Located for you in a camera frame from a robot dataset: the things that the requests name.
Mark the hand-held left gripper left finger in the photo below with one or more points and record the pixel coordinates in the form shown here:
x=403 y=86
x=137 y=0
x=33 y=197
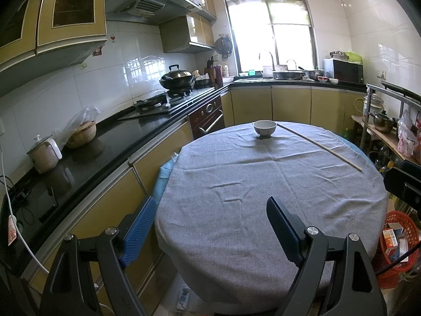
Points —
x=139 y=230

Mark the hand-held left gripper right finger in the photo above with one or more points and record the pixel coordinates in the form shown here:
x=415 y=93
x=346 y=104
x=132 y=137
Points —
x=284 y=227

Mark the blue and white carton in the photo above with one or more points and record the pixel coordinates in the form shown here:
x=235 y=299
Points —
x=396 y=226

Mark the red plastic basket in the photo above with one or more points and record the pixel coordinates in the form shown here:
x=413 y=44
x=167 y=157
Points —
x=381 y=260

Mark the white and red plastic bag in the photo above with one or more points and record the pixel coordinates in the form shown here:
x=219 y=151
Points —
x=406 y=138

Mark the metal and wood shelf rack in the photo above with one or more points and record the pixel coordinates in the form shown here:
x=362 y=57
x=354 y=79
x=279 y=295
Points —
x=388 y=138

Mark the grey tablecloth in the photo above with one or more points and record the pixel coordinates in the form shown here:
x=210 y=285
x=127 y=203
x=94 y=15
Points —
x=246 y=177

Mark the steel saucepan with lid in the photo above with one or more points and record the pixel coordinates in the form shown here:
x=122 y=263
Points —
x=383 y=123

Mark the green bottle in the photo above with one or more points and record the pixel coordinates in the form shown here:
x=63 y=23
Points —
x=346 y=134

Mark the white power strip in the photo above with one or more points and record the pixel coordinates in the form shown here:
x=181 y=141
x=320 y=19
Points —
x=183 y=298

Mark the long wooden stick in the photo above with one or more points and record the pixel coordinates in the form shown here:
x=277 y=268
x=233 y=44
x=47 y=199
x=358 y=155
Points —
x=329 y=150

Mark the black kitchen countertop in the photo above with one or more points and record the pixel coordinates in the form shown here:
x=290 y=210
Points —
x=108 y=138

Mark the white ceramic bowl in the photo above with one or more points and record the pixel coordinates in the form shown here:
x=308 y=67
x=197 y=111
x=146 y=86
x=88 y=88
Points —
x=264 y=128

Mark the brown clay pot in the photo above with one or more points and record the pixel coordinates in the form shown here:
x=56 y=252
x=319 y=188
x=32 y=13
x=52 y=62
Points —
x=80 y=135

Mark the white rice cooker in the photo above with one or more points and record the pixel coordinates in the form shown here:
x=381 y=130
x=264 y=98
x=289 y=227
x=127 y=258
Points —
x=44 y=156

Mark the black gas stove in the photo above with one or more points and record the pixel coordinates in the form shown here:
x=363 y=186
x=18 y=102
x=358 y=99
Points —
x=154 y=107

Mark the black microwave oven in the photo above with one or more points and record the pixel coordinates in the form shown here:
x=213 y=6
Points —
x=345 y=71

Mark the red and white tag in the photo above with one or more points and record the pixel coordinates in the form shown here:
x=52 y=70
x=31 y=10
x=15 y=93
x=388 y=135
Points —
x=11 y=230

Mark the brown bowl in plastic bag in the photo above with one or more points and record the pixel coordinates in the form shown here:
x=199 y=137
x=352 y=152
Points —
x=82 y=113

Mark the dark red built-in oven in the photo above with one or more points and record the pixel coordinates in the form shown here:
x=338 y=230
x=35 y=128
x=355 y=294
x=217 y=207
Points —
x=207 y=115

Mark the green cloth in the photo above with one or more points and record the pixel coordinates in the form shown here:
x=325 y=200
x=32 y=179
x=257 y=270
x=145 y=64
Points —
x=353 y=57

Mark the small steel pot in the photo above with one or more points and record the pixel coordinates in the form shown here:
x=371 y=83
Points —
x=314 y=74

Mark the wide steel basin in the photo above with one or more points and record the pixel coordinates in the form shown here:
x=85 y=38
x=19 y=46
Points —
x=287 y=75

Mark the black wok with lid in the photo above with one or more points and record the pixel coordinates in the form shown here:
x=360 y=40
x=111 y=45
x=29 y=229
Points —
x=177 y=79

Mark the red thermos bottle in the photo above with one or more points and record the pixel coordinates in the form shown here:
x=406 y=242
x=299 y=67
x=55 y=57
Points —
x=218 y=75

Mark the chrome sink faucet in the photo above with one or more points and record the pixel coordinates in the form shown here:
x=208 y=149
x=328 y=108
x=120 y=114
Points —
x=272 y=61

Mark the knife block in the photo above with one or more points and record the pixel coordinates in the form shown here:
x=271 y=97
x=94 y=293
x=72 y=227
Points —
x=209 y=72

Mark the kitchen window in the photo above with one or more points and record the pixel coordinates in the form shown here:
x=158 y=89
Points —
x=289 y=46

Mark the white wall socket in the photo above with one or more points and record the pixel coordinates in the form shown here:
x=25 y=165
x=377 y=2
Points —
x=381 y=73

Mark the small yellow wall cabinet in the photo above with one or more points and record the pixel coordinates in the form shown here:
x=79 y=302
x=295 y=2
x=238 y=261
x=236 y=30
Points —
x=184 y=36

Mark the yellow glass-door wall cabinet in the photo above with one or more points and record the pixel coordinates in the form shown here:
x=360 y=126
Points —
x=72 y=16

